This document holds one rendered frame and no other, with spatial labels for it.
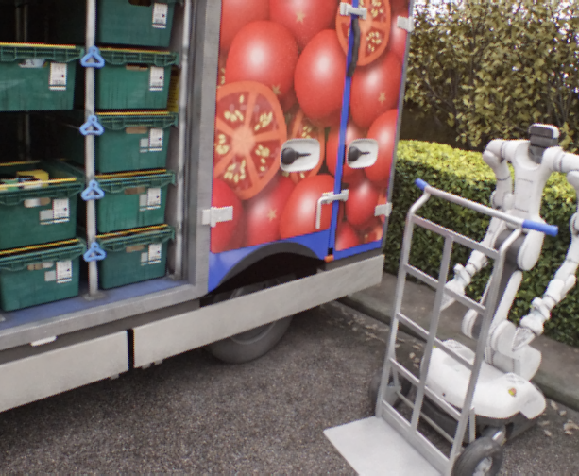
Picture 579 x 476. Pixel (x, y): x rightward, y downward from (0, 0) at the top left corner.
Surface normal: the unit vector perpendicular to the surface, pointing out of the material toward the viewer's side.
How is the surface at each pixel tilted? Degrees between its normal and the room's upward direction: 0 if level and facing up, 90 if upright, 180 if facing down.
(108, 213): 98
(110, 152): 98
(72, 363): 90
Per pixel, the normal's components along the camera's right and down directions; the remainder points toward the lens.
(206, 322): 0.69, 0.25
